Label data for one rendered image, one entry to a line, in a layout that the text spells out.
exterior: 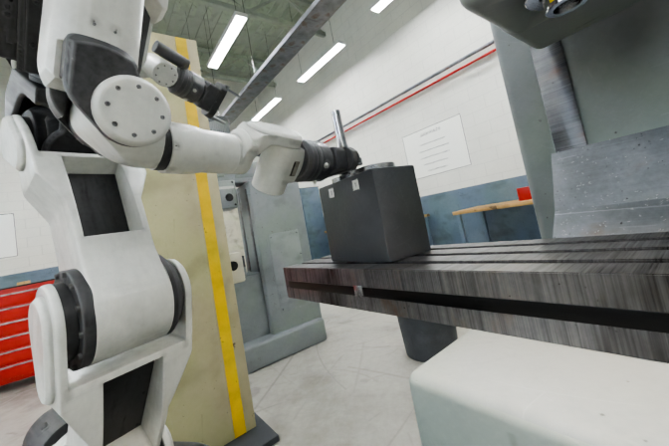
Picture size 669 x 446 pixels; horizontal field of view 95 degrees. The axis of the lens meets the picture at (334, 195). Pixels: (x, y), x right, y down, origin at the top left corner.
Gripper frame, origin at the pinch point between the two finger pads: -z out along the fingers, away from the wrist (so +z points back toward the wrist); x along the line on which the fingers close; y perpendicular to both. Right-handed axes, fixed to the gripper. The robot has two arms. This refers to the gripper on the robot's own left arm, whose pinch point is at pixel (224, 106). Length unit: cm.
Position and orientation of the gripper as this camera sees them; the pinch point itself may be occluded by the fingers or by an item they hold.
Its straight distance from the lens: 117.0
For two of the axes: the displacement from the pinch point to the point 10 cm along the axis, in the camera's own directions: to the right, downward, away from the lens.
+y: -6.7, -4.9, 5.6
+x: 5.2, -8.4, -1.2
